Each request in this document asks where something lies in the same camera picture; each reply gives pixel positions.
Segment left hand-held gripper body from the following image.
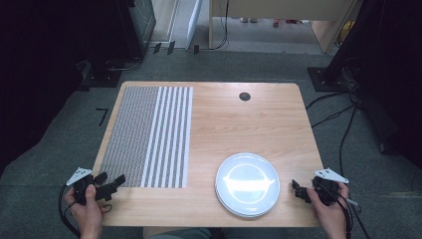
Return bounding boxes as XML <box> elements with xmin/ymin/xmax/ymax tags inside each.
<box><xmin>66</xmin><ymin>167</ymin><xmax>98</xmax><ymax>205</ymax></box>

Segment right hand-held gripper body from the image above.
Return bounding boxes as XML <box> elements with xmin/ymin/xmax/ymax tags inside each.
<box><xmin>311</xmin><ymin>166</ymin><xmax>350</xmax><ymax>207</ymax></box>

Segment person's right hand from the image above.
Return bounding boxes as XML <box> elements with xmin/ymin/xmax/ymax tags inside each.
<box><xmin>306</xmin><ymin>181</ymin><xmax>350</xmax><ymax>224</ymax></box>

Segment person's left hand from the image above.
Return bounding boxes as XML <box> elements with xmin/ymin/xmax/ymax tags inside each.
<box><xmin>63</xmin><ymin>184</ymin><xmax>111</xmax><ymax>232</ymax></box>

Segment white round plate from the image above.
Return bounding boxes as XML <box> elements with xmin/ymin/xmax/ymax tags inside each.
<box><xmin>215</xmin><ymin>151</ymin><xmax>281</xmax><ymax>214</ymax></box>
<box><xmin>214</xmin><ymin>178</ymin><xmax>277</xmax><ymax>219</ymax></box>

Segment grey white striped placemat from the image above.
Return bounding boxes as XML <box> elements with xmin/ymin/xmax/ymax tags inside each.
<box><xmin>99</xmin><ymin>86</ymin><xmax>194</xmax><ymax>189</ymax></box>

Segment black tape corner mark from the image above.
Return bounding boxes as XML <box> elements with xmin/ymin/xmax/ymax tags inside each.
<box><xmin>95</xmin><ymin>107</ymin><xmax>109</xmax><ymax>127</ymax></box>

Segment black flat stand base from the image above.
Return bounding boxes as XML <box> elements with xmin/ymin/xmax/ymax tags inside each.
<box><xmin>81</xmin><ymin>59</ymin><xmax>123</xmax><ymax>90</ymax></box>

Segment black square stand base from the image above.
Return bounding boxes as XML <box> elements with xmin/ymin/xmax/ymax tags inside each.
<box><xmin>307</xmin><ymin>66</ymin><xmax>350</xmax><ymax>93</ymax></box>

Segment dark equipment cabinet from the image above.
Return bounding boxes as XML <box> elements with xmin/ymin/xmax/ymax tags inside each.
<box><xmin>114</xmin><ymin>0</ymin><xmax>157</xmax><ymax>62</ymax></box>

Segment light wooden desk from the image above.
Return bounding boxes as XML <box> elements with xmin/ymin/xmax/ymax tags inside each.
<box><xmin>208</xmin><ymin>0</ymin><xmax>361</xmax><ymax>55</ymax></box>

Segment white upright panel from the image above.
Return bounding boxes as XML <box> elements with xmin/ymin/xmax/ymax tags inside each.
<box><xmin>184</xmin><ymin>0</ymin><xmax>204</xmax><ymax>51</ymax></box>

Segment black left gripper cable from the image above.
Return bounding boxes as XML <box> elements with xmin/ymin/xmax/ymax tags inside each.
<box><xmin>58</xmin><ymin>183</ymin><xmax>82</xmax><ymax>239</ymax></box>

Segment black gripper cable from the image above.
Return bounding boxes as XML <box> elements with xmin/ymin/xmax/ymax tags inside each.
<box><xmin>58</xmin><ymin>183</ymin><xmax>82</xmax><ymax>239</ymax></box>
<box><xmin>336</xmin><ymin>193</ymin><xmax>372</xmax><ymax>239</ymax></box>

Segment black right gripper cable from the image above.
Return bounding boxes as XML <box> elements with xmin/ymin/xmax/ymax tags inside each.
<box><xmin>336</xmin><ymin>193</ymin><xmax>372</xmax><ymax>239</ymax></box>

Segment black floor cable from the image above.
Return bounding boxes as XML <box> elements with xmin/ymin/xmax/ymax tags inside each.
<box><xmin>311</xmin><ymin>103</ymin><xmax>356</xmax><ymax>129</ymax></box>
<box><xmin>337</xmin><ymin>104</ymin><xmax>359</xmax><ymax>177</ymax></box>
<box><xmin>305</xmin><ymin>90</ymin><xmax>349</xmax><ymax>111</ymax></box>

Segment black hanging cable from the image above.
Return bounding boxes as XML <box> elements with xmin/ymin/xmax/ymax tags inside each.
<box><xmin>212</xmin><ymin>0</ymin><xmax>231</xmax><ymax>52</ymax></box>

